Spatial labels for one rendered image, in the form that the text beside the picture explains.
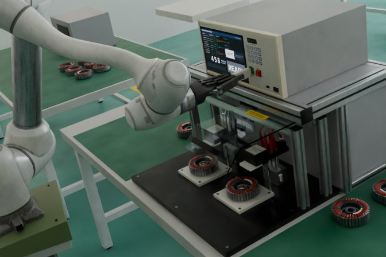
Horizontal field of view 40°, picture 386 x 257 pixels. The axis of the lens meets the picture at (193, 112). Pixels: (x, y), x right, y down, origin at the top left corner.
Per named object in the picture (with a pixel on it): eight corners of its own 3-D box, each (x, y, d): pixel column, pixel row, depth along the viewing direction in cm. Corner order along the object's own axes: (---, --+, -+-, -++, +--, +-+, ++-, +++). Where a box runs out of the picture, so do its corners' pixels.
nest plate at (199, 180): (199, 187, 191) (199, 184, 190) (178, 172, 203) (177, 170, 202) (232, 171, 197) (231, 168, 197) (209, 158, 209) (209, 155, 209)
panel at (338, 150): (340, 189, 174) (335, 107, 162) (226, 132, 228) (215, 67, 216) (343, 188, 175) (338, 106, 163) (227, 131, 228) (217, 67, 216)
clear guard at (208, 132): (227, 173, 150) (224, 155, 148) (184, 147, 169) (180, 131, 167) (311, 132, 164) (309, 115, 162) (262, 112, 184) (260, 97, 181)
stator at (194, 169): (200, 180, 192) (199, 171, 191) (184, 170, 201) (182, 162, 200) (224, 168, 198) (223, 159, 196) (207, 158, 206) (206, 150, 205)
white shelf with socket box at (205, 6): (206, 103, 267) (191, 15, 249) (170, 88, 297) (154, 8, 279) (259, 81, 282) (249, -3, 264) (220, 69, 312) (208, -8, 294)
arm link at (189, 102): (183, 119, 157) (200, 112, 160) (178, 90, 154) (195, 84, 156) (169, 111, 165) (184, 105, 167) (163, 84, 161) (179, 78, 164)
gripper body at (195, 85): (184, 103, 167) (208, 93, 171) (198, 109, 160) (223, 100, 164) (180, 81, 164) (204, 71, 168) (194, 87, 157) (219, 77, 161)
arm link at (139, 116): (176, 123, 163) (189, 106, 151) (132, 141, 156) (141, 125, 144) (161, 93, 165) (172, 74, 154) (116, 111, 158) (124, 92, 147)
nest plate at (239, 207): (239, 214, 171) (238, 211, 170) (213, 197, 183) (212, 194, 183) (274, 195, 177) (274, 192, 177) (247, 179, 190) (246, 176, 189)
